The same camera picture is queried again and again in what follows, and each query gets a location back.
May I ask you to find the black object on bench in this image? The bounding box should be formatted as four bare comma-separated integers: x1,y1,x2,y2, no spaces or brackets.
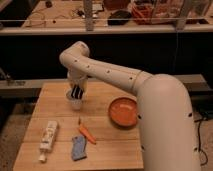
107,10,132,26

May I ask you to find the white tube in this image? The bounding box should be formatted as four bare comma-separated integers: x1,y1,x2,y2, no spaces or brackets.
38,121,58,163

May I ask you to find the orange bowl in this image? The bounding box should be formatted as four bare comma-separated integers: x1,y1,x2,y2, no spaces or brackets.
108,97,137,127

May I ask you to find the orange crate on bench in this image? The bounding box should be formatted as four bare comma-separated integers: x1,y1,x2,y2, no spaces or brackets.
131,5,152,25

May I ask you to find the black cable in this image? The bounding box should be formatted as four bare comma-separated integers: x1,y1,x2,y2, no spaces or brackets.
193,116,210,167

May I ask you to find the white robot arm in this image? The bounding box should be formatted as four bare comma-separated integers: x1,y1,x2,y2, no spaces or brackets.
59,41,201,171

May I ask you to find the metal frame post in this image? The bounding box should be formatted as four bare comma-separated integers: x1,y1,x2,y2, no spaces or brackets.
83,0,94,31

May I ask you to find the white ceramic cup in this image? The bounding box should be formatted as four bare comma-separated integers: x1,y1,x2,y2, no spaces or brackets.
66,90,83,110

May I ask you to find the orange toy carrot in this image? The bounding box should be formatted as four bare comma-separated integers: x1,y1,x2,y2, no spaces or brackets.
78,120,96,144

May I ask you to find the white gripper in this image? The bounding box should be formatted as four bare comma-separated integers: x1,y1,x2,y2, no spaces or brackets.
67,70,87,99

